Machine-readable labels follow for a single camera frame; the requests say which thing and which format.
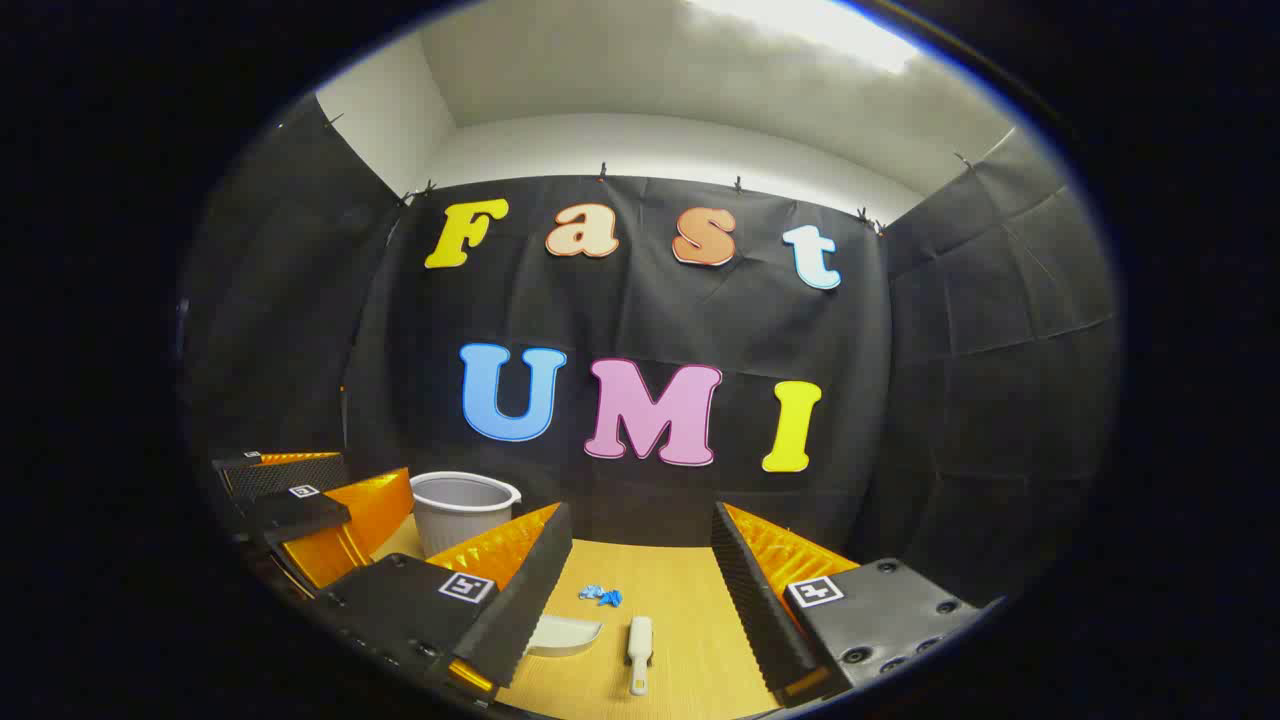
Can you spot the grey ribbed garbage bin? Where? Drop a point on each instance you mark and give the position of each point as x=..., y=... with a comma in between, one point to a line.
x=460, y=522

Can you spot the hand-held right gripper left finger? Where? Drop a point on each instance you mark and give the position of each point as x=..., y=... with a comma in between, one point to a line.
x=520, y=610

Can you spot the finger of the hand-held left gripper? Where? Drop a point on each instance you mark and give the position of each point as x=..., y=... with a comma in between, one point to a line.
x=300, y=515
x=290, y=478

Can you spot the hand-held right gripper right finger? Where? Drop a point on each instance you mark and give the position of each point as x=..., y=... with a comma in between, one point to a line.
x=755, y=610

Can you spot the white dustpan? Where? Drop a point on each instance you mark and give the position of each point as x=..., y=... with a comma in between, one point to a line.
x=565, y=636

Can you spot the black backdrop cloth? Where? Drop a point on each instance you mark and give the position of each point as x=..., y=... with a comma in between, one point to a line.
x=650, y=320

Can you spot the small white broom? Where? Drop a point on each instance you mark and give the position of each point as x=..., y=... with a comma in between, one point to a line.
x=640, y=650

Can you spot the wooden desktop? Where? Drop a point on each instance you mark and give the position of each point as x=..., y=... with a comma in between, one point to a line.
x=680, y=600

